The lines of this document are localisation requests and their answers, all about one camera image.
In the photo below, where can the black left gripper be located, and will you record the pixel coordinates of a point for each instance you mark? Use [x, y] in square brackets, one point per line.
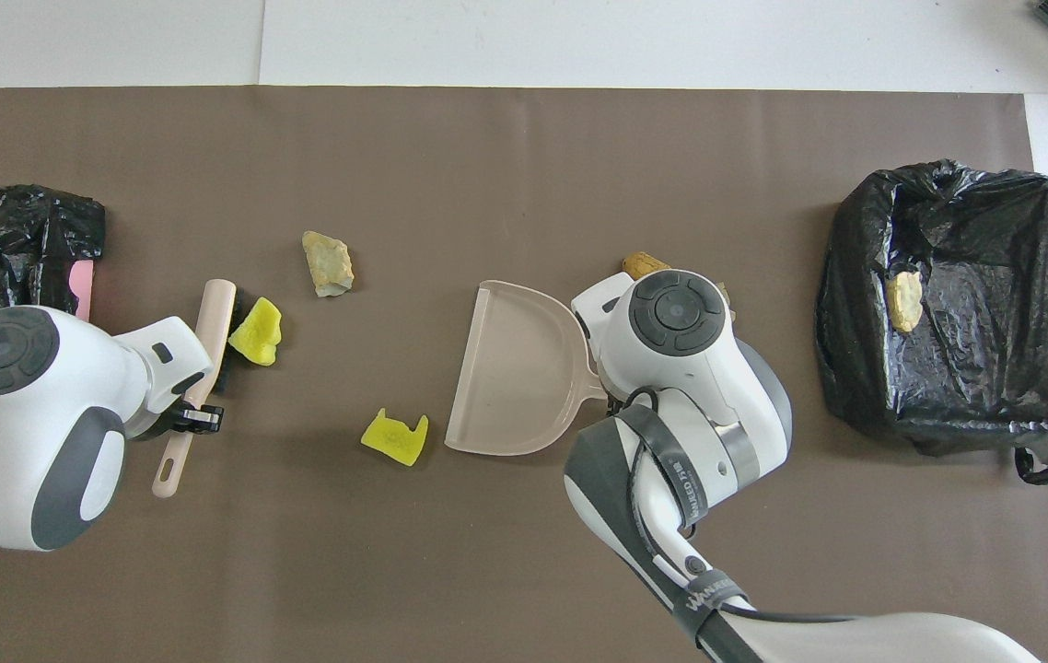
[168, 424]

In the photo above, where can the beige hand brush black bristles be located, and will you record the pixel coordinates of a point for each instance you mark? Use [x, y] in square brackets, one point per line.
[215, 313]

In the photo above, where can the notched yellow sponge piece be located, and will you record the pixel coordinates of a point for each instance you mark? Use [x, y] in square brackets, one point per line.
[390, 440]

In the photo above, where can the large pale foam chunk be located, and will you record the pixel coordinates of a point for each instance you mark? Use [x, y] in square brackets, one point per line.
[329, 265]

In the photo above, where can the pale pink plastic dustpan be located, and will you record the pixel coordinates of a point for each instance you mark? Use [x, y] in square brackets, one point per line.
[515, 368]

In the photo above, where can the brown rounded foam lump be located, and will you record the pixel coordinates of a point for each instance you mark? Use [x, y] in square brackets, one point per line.
[644, 265]

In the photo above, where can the small pale foam chunk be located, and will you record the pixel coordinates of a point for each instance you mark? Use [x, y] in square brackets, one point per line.
[730, 304]

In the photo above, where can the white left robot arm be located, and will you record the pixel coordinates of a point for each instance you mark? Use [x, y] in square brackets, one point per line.
[27, 414]

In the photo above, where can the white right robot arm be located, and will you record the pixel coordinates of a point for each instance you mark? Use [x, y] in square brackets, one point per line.
[671, 387]

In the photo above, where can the open black bag lined bin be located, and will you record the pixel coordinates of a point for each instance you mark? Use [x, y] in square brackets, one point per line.
[994, 368]

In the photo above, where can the brown table mat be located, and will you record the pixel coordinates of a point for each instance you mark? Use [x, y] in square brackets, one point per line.
[303, 571]

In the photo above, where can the slim tan foam chunk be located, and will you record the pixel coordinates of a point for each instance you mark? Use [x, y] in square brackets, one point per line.
[904, 304]

